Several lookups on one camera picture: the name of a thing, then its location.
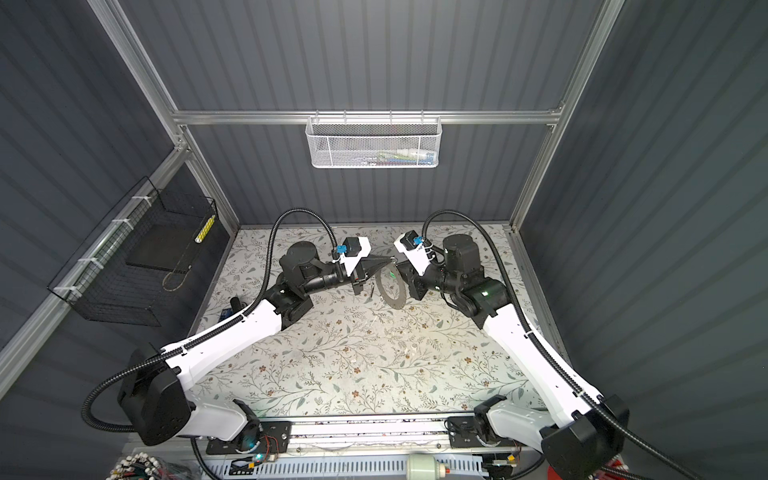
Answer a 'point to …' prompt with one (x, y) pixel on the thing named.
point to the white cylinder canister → (422, 467)
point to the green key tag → (392, 275)
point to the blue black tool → (235, 306)
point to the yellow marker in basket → (205, 228)
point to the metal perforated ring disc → (391, 285)
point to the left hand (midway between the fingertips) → (389, 255)
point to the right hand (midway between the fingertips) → (398, 269)
